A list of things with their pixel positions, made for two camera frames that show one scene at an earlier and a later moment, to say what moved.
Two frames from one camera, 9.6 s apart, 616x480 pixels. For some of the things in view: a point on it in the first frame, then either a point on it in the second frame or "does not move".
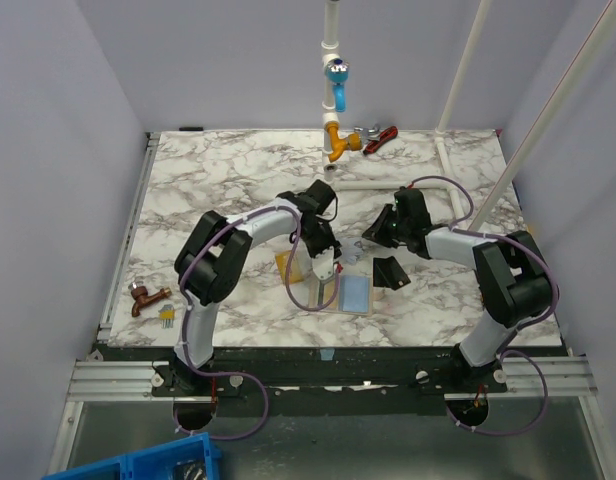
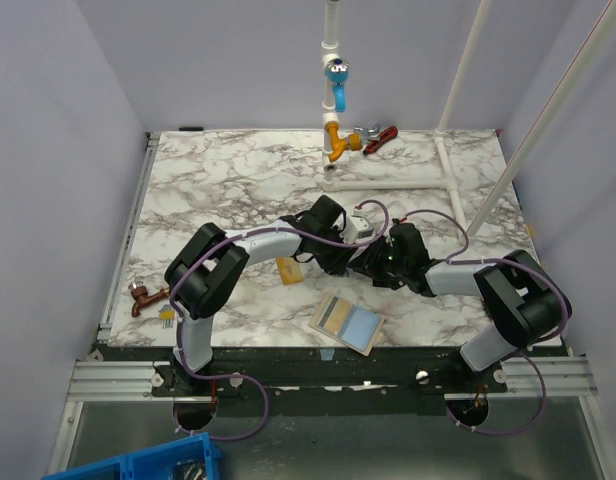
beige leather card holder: x=350 y=294 → x=354 y=326
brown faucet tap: x=142 y=296 does not move
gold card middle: x=295 y=274 does not move
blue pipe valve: x=337 y=71 does not move
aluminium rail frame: x=560 y=379 does not move
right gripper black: x=383 y=228 → x=370 y=262
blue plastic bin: x=192 y=458 does not move
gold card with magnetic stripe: x=328 y=291 → x=335 y=314
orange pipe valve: x=352 y=142 does not move
